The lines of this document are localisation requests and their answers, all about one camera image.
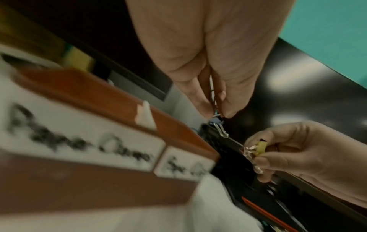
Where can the person's left hand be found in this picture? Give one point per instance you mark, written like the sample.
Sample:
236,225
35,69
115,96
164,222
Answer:
206,34

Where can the person's right hand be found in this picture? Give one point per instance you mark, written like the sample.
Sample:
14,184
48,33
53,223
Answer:
315,158

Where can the small yellow binder clip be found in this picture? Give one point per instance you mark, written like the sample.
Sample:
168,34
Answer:
261,147

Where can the single blue binder clip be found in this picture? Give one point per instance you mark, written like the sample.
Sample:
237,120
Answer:
217,122

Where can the orange divided sorting box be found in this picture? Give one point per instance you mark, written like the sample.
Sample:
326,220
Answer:
86,181

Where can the wide black computer monitor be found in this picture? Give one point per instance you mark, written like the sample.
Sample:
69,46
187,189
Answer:
315,90

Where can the green fabric backdrop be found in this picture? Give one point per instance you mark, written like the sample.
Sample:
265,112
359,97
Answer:
329,29

